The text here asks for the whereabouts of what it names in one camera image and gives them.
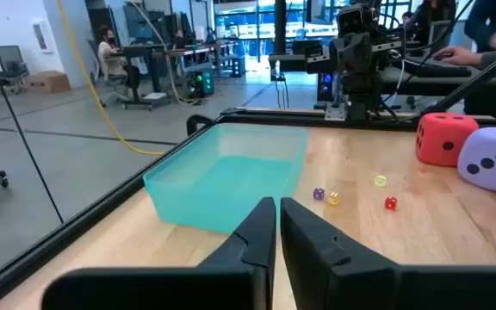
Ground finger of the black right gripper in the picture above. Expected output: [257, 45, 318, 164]
[354, 34, 373, 70]
[338, 34, 356, 71]

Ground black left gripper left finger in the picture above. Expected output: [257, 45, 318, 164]
[41, 196, 278, 310]

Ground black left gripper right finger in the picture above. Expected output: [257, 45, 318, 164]
[280, 197, 496, 310]

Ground large red foam die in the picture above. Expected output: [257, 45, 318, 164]
[415, 112, 481, 167]

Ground teal plastic bin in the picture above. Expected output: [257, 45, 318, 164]
[143, 123, 309, 235]

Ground large purple foam die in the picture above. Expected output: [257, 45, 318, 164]
[457, 127, 496, 193]

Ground computer tower blue lights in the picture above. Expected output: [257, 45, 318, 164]
[316, 71, 340, 103]

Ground black keyboard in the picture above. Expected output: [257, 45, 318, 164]
[402, 59, 473, 78]

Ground person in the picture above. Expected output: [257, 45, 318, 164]
[462, 0, 496, 121]
[400, 0, 458, 44]
[96, 24, 141, 94]

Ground black pillar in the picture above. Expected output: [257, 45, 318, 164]
[273, 0, 288, 55]

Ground computer tower green lights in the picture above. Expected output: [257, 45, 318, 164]
[187, 68, 215, 99]

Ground black wheeled desk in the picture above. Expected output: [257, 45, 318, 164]
[109, 41, 240, 112]

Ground cardboard box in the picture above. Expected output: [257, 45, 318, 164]
[26, 71, 71, 95]

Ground gray office chair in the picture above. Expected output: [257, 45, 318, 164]
[0, 45, 30, 95]

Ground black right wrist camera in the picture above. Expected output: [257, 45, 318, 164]
[337, 4, 376, 36]

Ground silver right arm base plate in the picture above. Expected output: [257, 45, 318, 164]
[324, 102, 348, 121]

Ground beige hanging cable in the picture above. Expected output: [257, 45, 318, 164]
[127, 0, 208, 107]

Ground black aluminium table frame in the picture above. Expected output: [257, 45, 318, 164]
[0, 42, 496, 310]

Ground thin black cable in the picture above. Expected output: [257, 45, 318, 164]
[0, 12, 65, 225]

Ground yellow floor cable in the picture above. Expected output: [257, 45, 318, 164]
[56, 0, 167, 157]

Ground white wall frame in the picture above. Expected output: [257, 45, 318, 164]
[31, 19, 55, 54]

